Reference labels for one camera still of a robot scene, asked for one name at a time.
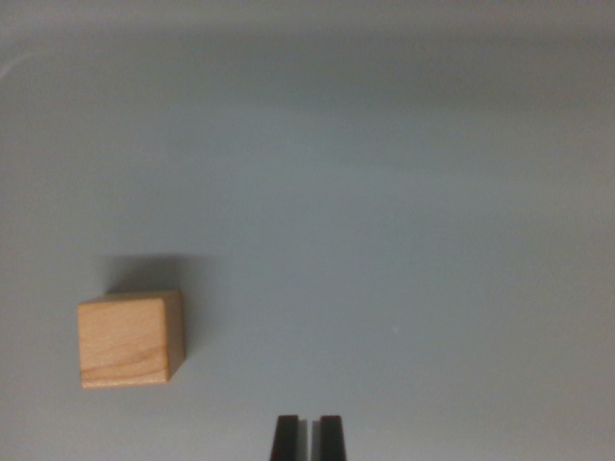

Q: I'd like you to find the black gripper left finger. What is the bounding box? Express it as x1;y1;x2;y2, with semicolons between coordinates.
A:
269;415;312;461

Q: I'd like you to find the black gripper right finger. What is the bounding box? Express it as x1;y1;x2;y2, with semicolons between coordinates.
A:
310;415;348;461

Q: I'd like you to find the wooden cube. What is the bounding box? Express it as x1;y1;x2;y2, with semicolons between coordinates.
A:
76;288;187;391

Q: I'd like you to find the grey plastic bin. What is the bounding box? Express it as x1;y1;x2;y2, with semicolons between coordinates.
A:
0;0;615;461

